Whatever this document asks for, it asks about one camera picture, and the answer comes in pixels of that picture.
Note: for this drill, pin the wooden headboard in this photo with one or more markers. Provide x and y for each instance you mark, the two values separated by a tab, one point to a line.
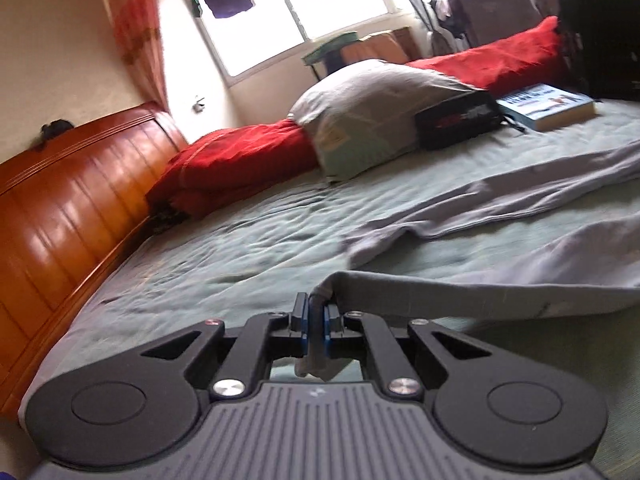
65	200

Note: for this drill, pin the clothes rack with garments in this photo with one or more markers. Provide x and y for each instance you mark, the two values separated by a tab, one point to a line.
480	10

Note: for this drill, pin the brown cardboard boxes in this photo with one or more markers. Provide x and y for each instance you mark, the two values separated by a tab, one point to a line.
380	45

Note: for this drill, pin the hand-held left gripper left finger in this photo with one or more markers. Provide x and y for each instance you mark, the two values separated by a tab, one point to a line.
299	320

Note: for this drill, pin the window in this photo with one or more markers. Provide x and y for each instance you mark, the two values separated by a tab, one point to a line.
260	35

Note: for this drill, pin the metal wall hook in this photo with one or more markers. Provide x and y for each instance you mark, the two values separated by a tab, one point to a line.
200	103

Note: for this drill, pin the orange patterned curtain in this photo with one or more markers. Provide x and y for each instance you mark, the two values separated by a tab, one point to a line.
135	25

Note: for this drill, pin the black zip pouch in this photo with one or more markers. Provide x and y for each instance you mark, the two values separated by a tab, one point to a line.
460	120

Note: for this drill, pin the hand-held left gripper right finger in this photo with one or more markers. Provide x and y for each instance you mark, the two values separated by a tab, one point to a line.
326	330

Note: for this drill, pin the green flat box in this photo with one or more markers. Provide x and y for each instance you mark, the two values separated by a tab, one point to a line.
332	42

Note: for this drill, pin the grey pants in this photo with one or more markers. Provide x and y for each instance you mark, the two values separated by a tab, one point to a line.
500	195

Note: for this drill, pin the grey green pillow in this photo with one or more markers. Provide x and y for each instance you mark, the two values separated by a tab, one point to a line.
370	105

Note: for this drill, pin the small black cloth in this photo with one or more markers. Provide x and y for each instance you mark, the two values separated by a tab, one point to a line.
55	130

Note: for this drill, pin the black backpack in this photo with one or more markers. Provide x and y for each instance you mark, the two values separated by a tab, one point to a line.
600	35

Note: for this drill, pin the thick paperback book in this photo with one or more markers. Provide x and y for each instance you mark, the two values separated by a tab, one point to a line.
545	107

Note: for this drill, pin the red folded quilt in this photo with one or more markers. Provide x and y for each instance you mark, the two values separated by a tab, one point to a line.
235	160

